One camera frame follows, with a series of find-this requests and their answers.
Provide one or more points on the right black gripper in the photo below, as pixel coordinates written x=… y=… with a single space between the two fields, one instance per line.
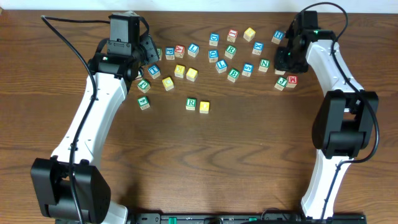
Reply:
x=279 y=65

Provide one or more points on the green r block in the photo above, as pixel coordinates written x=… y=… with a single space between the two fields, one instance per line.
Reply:
x=191 y=104
x=230 y=51

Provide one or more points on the green 4 block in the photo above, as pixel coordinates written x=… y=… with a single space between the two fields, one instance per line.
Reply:
x=143 y=103

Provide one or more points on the yellow O block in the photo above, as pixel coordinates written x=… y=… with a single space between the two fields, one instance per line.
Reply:
x=279 y=72
x=204 y=107

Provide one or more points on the green Z block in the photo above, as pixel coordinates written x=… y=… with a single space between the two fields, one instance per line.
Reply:
x=159 y=52

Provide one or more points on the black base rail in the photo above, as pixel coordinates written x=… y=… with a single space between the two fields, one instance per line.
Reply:
x=278 y=218

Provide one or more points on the yellow K block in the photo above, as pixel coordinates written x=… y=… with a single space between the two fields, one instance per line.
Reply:
x=179 y=71

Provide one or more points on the yellow S block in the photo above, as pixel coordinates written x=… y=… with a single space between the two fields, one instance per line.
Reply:
x=192 y=74

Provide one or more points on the blue 5 block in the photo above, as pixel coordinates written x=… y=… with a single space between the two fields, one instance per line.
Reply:
x=247 y=69

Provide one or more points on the green B block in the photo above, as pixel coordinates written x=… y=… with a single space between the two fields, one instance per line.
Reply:
x=233 y=75

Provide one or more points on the blue H block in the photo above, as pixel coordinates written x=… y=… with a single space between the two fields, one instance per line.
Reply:
x=277 y=37

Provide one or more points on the blue P block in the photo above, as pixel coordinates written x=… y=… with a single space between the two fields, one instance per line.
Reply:
x=170 y=53

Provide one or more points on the green N block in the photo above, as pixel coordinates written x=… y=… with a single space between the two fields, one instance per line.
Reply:
x=264 y=65

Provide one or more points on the blue l block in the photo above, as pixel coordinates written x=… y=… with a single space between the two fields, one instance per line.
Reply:
x=221 y=66
x=193 y=50

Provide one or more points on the blue D block upper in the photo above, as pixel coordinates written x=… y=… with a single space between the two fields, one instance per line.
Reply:
x=214 y=39

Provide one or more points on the red A block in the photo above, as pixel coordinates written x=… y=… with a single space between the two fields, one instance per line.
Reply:
x=179 y=51

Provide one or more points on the blue X block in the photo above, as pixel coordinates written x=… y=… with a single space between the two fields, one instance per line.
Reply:
x=257 y=48

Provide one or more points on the green J block right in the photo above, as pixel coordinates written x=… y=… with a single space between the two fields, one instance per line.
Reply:
x=281 y=83

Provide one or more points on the blue D block lower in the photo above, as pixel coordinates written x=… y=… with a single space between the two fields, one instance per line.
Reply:
x=213 y=56

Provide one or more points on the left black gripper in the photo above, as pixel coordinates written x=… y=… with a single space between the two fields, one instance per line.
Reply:
x=150 y=50

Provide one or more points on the blue T block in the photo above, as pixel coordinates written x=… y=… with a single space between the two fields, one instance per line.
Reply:
x=154 y=71

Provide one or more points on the yellow block top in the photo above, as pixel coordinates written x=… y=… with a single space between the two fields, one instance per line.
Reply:
x=249 y=34

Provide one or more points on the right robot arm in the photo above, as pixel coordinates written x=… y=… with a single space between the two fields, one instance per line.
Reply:
x=345 y=130

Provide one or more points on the yellow C block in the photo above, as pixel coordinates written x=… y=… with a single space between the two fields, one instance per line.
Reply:
x=168 y=83

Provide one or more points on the red M block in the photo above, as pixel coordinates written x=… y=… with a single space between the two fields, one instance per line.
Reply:
x=292 y=81

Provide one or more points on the blue L block centre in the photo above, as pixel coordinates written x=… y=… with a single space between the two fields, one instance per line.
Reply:
x=221 y=66

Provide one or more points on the blue L block upper left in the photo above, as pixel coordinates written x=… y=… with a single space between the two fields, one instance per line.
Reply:
x=193 y=50

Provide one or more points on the red I block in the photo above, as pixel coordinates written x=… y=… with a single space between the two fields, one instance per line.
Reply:
x=232 y=35

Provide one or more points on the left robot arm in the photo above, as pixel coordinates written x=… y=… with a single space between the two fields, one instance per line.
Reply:
x=68 y=185

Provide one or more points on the blue d block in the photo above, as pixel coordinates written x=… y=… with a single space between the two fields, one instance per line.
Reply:
x=213 y=56
x=214 y=39

